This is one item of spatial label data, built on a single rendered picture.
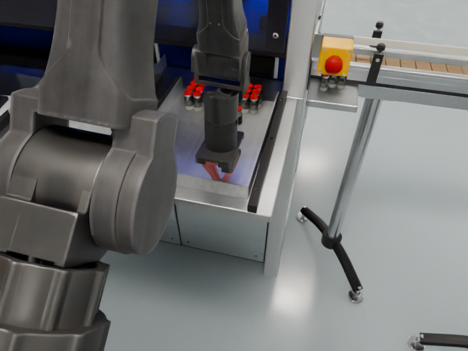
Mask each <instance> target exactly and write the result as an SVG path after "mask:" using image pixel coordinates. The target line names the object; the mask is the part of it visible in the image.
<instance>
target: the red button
mask: <svg viewBox="0 0 468 351"><path fill-rule="evenodd" d="M342 68H343V61H342V59H341V58H340V57H338V56H330V57H329V58H328V59H327V60H326V61H325V70H326V72H328V73H329V74H331V75H335V74H338V73H339V72H340V71H341V70H342Z"/></svg>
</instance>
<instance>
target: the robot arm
mask: <svg viewBox="0 0 468 351"><path fill-rule="evenodd" d="M157 5H158V0H57V9H56V21H55V26H54V35H53V40H52V46H51V50H50V54H49V59H48V63H47V67H46V71H45V75H44V76H43V78H42V79H41V80H40V85H39V89H38V88H23V89H20V90H17V91H14V92H12V93H11V95H10V128H9V130H8V131H7V132H6V133H5V134H4V136H3V137H2V138H1V140H0V351H104V347H105V344H106V341H107V336H108V333H109V328H110V324H111V321H110V320H108V319H107V317H106V315H105V314H104V313H103V312H102V311H101V310H99V307H100V302H101V299H102V294H103V291H104V286H105V283H106V280H107V275H108V271H109V267H110V265H109V264H106V263H103V262H101V261H100V259H101V258H102V257H103V256H104V255H105V254H106V252H108V250H110V251H115V252H118V253H121V254H137V255H140V256H146V255H148V254H149V253H150V252H151V251H152V250H153V249H154V248H155V247H156V246H157V244H158V242H159V240H160V239H161V237H162V235H163V233H164V230H165V228H166V225H167V223H168V220H169V217H170V214H171V210H172V207H173V202H174V198H175V194H176V185H177V161H176V155H175V153H174V146H175V141H176V131H177V126H178V117H177V116H175V115H174V114H169V113H164V112H161V111H157V102H158V101H157V97H156V94H155V80H154V39H155V23H156V16H157ZM198 6H199V21H198V30H197V32H196V36H197V42H198V44H197V45H194V46H193V49H192V56H191V72H194V83H196V84H203V85H207V86H206V87H205V88H204V89H203V95H204V125H205V139H204V141H203V143H202V144H201V147H200V148H199V150H198V151H197V153H196V155H195V158H196V163H198V164H202V165H203V167H204V168H205V170H206V171H207V172H208V173H209V174H210V176H211V178H212V179H216V180H223V181H228V179H229V178H230V176H231V175H232V173H233V172H234V170H235V168H236V166H237V163H238V160H239V159H240V156H241V149H239V147H240V144H241V143H242V140H243V139H244V132H241V131H238V130H237V117H238V104H239V103H240V102H241V101H242V98H243V97H244V94H245V93H246V91H247V89H248V87H249V83H250V78H249V69H250V62H251V52H248V46H249V32H248V31H247V18H246V16H245V14H244V9H243V5H242V0H198ZM70 120H72V121H76V122H80V123H87V124H91V125H97V126H101V127H108V128H111V129H114V133H113V136H111V135H108V134H101V133H97V132H91V131H87V130H81V129H77V128H73V127H69V122H70ZM217 166H218V167H219V168H221V172H224V173H225V175H224V177H223V178H222V179H221V178H220V177H219V173H218V170H217Z"/></svg>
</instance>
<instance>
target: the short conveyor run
mask: <svg viewBox="0 0 468 351"><path fill-rule="evenodd" d="M383 26H384V23H383V22H382V21H378V22H376V25H375V27H376V28H377V30H373V34H372V38H367V37H361V36H354V43H353V44H360V45H353V52H352V58H351V61H350V66H349V70H348V75H347V80H346V83H350V84H358V85H359V87H358V96H360V97H366V98H376V99H382V100H392V101H398V102H409V103H414V104H424V105H430V106H436V107H446V108H452V109H461V110H467V111H468V48H467V47H454V46H448V45H434V44H428V43H420V42H408V41H400V40H387V39H381V37H382V31H380V29H381V28H383ZM365 45H369V46H365ZM386 47H391V48H398V49H391V48H386ZM404 49H410V50H417V51H410V50H404ZM418 51H425V52H418ZM430 52H437V53H444V54H436V53H430ZM449 54H456V55H463V56H456V55H449ZM318 60H319V57H312V58H311V65H310V70H309V80H308V84H307V90H308V89H309V84H310V80H311V79H320V77H321V74H318V73H317V67H318Z"/></svg>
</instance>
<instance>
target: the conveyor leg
mask: <svg viewBox="0 0 468 351"><path fill-rule="evenodd" d="M361 98H365V100H364V105H363V107H362V110H361V115H360V117H359V122H358V125H357V129H356V132H355V135H354V139H353V142H352V146H351V149H350V154H349V156H348V160H347V164H346V166H345V170H344V174H343V178H342V181H341V185H340V188H339V191H338V195H337V198H336V202H335V205H334V209H333V212H332V215H331V219H330V223H329V227H328V229H327V237H328V238H329V239H332V240H335V239H337V238H338V237H339V234H340V232H341V228H342V225H343V221H344V219H345V215H346V212H347V210H348V206H349V204H350V200H351V198H352V194H353V191H354V187H355V185H356V182H357V178H358V176H359V172H360V170H361V166H362V164H363V160H364V157H365V154H366V151H367V148H368V145H369V142H370V139H371V136H372V133H373V129H374V127H375V123H376V120H377V117H378V114H379V112H380V108H381V106H382V101H383V100H382V99H376V98H371V97H361ZM386 101H392V100H386ZM392 102H393V101H392Z"/></svg>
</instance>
